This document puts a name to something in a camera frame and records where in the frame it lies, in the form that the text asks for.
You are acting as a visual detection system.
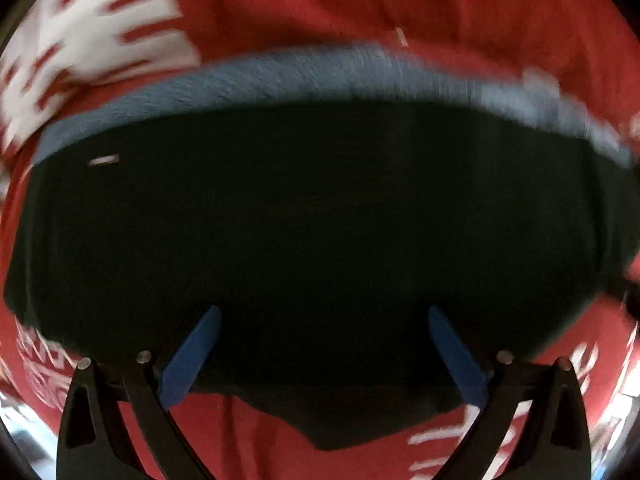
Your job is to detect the black pants with blue-grey waistband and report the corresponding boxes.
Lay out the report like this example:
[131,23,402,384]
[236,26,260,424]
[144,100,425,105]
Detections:
[2,42,637,453]

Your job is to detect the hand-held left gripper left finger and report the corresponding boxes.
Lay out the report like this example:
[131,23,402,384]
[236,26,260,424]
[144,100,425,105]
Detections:
[55,304,223,480]

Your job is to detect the red printed blanket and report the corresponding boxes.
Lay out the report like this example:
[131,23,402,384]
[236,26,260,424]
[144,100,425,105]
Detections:
[0,0,640,480]

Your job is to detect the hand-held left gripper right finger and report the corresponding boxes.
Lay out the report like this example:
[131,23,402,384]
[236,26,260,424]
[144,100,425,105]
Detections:
[427,305,593,480]

